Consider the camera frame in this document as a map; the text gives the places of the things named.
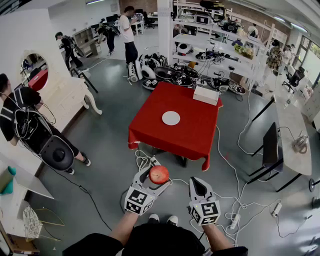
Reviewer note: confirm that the grey oval table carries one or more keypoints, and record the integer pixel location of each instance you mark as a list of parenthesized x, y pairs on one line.
[(292, 120)]

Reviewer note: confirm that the white power adapter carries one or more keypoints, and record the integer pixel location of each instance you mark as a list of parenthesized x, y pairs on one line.
[(277, 209)]

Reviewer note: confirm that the white power strip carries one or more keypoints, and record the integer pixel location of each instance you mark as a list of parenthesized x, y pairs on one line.
[(153, 161), (235, 222)]

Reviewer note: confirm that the black office chair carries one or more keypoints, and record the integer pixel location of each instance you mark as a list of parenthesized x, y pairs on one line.
[(297, 76)]

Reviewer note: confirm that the person's left forearm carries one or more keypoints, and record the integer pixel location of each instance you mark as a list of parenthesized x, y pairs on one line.
[(125, 227)]

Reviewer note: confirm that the brown cardboard box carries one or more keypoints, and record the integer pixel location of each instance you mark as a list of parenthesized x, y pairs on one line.
[(22, 246)]

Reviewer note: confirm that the person's right forearm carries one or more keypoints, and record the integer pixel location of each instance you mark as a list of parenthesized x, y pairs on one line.
[(217, 237)]

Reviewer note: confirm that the grey black backpack shell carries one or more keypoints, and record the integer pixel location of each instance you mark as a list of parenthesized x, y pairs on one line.
[(58, 153)]

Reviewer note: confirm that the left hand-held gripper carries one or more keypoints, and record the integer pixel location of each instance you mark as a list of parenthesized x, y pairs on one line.
[(138, 200)]

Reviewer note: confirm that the person's left shoe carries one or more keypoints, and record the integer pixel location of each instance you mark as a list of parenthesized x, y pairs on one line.
[(154, 218)]

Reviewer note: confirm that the white cardboard box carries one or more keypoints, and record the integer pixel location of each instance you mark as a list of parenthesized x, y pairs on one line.
[(206, 95)]

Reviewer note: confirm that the pale low cabinet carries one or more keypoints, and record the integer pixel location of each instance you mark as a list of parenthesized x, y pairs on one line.
[(85, 37)]

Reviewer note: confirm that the white round plate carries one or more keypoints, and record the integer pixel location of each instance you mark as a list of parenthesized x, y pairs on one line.
[(171, 118)]

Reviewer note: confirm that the person's right shoe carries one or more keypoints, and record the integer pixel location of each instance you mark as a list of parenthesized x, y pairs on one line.
[(172, 220)]

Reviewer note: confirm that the white side table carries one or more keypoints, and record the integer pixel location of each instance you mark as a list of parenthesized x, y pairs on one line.
[(27, 180)]

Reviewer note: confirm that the white vanity desk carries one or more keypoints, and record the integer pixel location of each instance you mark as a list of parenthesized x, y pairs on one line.
[(72, 97)]

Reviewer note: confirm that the pile of black-white backpack devices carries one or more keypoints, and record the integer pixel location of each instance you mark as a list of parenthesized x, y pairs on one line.
[(160, 71)]

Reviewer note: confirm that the red apple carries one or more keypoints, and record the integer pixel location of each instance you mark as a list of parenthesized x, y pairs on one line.
[(159, 175)]

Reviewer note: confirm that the white shelving rack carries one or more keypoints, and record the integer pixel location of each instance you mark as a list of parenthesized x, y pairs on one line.
[(190, 40)]

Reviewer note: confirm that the person's black clothing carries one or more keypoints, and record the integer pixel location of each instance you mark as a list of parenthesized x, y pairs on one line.
[(160, 241)]

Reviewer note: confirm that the person's shoe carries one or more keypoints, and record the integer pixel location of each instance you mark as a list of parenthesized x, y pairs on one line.
[(154, 218), (172, 220)]

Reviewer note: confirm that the black tripod stand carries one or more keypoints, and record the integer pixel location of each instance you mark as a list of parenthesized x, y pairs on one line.
[(87, 80)]

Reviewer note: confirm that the teal bottle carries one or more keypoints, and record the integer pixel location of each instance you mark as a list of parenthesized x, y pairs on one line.
[(12, 170)]

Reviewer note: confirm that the round mirror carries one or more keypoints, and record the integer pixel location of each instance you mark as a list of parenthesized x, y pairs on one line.
[(35, 70)]

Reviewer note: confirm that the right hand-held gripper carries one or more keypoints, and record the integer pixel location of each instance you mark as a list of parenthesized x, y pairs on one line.
[(206, 211)]

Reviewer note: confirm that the table with red tablecloth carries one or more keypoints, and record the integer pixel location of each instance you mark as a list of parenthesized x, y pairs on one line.
[(180, 142)]

